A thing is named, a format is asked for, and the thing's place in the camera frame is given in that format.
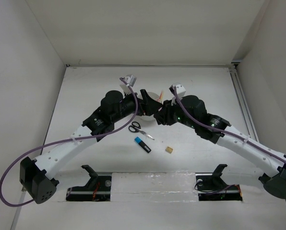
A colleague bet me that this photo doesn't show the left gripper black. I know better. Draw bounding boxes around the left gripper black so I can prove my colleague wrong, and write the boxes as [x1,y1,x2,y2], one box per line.
[111,89,162,124]

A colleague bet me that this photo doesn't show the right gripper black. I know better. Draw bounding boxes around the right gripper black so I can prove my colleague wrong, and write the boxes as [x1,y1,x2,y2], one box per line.
[154,96,198,129]

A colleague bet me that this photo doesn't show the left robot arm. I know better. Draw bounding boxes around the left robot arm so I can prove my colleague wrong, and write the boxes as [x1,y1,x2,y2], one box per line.
[20,89,162,204]

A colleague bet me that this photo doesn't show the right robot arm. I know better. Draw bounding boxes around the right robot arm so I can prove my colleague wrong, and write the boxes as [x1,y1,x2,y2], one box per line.
[154,95,286,199]

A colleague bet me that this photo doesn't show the white round divided organizer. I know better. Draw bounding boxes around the white round divided organizer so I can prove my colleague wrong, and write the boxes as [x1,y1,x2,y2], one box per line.
[139,92,162,122]

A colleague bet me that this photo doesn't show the tan eraser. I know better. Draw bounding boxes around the tan eraser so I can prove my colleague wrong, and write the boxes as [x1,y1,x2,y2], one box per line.
[165,147,173,154]

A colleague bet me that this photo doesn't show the blue cap black marker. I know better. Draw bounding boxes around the blue cap black marker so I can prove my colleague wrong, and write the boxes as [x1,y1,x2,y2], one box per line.
[134,137,151,153]

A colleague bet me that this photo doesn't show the black handled scissors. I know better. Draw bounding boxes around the black handled scissors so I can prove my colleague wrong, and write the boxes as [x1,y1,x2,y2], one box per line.
[128,121,154,140]

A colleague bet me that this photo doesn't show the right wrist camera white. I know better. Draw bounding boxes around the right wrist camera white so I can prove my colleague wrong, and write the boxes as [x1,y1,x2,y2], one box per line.
[169,83,186,99]

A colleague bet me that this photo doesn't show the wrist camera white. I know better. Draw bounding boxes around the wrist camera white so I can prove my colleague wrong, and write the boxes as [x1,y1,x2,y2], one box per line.
[169,83,186,99]
[120,74,137,94]

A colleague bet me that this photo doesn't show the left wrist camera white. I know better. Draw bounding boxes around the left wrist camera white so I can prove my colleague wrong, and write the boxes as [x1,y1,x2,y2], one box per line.
[120,74,137,94]

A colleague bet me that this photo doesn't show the aluminium rail right edge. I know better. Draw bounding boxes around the aluminium rail right edge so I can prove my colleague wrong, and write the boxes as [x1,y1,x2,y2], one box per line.
[228,63,259,142]

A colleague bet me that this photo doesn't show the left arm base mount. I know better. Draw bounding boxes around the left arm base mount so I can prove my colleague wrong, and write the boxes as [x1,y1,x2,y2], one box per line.
[66,165,112,202]

